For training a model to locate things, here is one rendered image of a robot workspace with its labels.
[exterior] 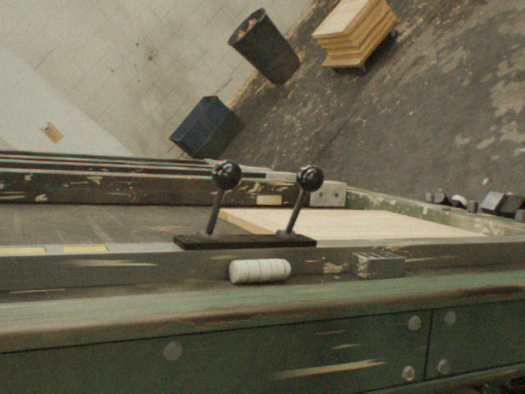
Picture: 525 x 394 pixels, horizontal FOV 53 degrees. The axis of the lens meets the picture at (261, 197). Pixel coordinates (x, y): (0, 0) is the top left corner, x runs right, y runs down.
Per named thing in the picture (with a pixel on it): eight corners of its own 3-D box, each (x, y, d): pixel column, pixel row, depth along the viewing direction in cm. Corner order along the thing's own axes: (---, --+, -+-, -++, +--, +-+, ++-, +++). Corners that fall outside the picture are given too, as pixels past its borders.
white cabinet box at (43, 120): (194, 205, 497) (5, 46, 409) (153, 252, 491) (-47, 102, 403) (178, 192, 551) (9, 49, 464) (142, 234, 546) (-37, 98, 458)
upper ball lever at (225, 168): (222, 254, 70) (250, 171, 63) (195, 254, 68) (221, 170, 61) (214, 235, 73) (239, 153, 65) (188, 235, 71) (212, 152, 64)
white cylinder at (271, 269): (236, 286, 66) (290, 283, 70) (238, 263, 66) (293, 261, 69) (227, 280, 69) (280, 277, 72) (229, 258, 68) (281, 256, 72)
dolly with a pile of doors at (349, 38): (408, 29, 418) (378, -12, 401) (367, 77, 413) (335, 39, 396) (364, 34, 474) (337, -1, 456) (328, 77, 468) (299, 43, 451)
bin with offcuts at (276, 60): (312, 52, 537) (271, 4, 509) (280, 89, 532) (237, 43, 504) (291, 54, 583) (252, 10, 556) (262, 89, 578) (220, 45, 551)
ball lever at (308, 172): (299, 251, 75) (333, 175, 68) (276, 252, 74) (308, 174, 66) (289, 234, 78) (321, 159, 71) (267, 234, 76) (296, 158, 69)
